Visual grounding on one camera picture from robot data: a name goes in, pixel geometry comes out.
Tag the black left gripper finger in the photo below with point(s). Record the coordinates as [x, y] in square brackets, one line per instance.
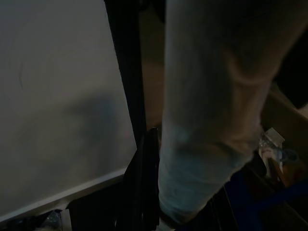
[144, 173]

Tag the grey crumpled plastic wrap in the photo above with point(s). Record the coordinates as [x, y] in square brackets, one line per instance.
[54, 220]

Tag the clear crumpled plastic bag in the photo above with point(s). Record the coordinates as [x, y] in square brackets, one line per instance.
[269, 142]

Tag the blue plastic crate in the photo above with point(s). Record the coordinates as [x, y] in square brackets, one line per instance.
[276, 199]

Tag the brown wooden board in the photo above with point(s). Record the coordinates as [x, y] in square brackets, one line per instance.
[286, 115]

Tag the black upright door frame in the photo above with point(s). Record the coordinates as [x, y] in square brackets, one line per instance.
[127, 60]

